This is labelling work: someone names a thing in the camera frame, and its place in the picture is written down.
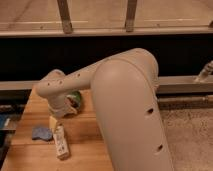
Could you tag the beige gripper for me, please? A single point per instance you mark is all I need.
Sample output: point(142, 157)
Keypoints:
point(59, 107)

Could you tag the white bottle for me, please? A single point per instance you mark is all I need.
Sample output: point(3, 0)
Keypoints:
point(62, 150)

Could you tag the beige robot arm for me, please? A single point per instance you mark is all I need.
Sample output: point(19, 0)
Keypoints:
point(123, 90)

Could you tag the blue sponge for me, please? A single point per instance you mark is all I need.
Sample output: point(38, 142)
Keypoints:
point(41, 133)

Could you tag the wooden table board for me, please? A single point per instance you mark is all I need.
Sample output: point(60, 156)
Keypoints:
point(88, 151)

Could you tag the left metal post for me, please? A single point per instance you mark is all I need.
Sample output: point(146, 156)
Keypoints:
point(65, 16)

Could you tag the metal post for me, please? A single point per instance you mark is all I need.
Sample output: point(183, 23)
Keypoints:
point(130, 15)
point(65, 16)

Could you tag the metal rail behind table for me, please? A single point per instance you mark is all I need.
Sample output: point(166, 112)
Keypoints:
point(167, 85)

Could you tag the right metal post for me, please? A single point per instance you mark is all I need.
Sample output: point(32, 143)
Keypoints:
point(130, 15)

